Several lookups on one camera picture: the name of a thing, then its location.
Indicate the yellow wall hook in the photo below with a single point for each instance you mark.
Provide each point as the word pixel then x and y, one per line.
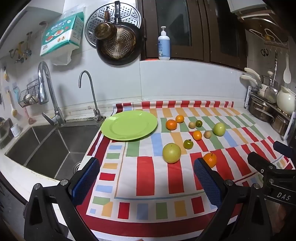
pixel 17 52
pixel 27 45

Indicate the small white cup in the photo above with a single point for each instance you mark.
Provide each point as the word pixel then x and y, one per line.
pixel 15 130

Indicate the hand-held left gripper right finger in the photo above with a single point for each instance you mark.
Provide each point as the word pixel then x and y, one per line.
pixel 208 183

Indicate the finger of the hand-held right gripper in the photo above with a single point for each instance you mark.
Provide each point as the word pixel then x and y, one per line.
pixel 260 161
pixel 283 148

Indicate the small copper pot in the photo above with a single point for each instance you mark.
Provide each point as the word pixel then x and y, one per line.
pixel 104 30

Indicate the dark wooden window frame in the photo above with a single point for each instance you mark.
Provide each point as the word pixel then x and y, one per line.
pixel 205 46

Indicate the striped colourful tablecloth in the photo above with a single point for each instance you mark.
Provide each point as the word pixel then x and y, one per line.
pixel 145 171

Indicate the black scissors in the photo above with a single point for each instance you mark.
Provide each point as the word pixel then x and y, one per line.
pixel 264 52

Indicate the large chrome faucet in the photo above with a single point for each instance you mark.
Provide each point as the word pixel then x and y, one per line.
pixel 44 81

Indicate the stainless steel pot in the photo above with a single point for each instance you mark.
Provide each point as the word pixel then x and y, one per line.
pixel 260 110
pixel 279 124

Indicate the green paper towel package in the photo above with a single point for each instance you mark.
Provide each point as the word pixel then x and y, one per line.
pixel 60 32

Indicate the white plastic bag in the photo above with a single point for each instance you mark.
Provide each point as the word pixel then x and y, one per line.
pixel 62 59

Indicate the large yellow-green pear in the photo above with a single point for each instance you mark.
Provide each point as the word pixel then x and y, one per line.
pixel 171 153

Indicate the white rice paddle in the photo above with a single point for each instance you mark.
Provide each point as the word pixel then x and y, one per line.
pixel 287 74

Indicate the orange tangerine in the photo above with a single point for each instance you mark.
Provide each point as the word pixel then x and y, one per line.
pixel 171 124
pixel 179 118
pixel 197 135

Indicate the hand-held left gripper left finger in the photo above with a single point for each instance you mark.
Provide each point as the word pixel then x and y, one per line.
pixel 87 180

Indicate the steel ladle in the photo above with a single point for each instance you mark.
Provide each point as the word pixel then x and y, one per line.
pixel 271 93

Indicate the perforated steel steamer tray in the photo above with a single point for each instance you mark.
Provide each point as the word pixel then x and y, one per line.
pixel 92 20

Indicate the white ceramic pitcher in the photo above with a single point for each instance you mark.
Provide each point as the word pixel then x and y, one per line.
pixel 285 99

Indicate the brown wall hook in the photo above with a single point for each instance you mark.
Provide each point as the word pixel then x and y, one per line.
pixel 43 23

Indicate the stainless steel sink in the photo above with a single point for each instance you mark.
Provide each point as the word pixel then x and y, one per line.
pixel 50 150

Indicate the steel pot beside sink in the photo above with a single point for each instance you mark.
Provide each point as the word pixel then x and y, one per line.
pixel 4 134

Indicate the green apple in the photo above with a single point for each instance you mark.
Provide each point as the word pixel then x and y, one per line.
pixel 219 129

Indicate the green plate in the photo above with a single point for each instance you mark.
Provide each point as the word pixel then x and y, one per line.
pixel 129 125

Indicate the white pump soap bottle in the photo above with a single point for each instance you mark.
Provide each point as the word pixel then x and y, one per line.
pixel 164 46

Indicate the thin gooseneck faucet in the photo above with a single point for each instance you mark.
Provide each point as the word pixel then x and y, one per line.
pixel 91 88

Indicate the metal dish rack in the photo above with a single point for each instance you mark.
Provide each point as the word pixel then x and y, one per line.
pixel 248 97

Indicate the tangerine with green stem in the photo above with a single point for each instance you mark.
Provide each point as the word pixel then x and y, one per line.
pixel 210 160

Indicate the black frying pan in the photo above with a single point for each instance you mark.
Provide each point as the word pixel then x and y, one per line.
pixel 136 51

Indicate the small tan longan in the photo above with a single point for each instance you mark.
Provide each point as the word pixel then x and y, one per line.
pixel 191 125
pixel 207 134

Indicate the green tomato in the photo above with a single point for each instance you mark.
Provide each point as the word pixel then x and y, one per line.
pixel 198 123
pixel 188 144

